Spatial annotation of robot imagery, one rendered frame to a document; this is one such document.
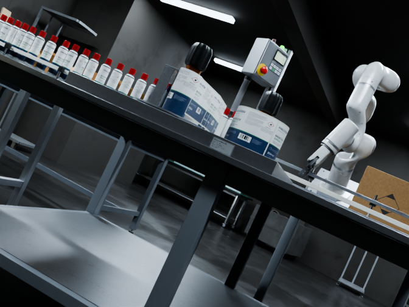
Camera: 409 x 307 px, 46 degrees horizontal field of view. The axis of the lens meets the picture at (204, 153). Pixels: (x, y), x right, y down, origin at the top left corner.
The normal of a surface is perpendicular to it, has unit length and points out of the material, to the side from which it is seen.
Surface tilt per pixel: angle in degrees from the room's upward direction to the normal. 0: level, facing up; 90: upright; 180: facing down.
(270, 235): 90
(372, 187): 90
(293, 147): 90
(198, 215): 90
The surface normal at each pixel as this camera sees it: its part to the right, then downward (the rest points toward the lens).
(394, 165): -0.35, -0.20
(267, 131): 0.19, 0.05
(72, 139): 0.84, 0.37
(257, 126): -0.16, -0.11
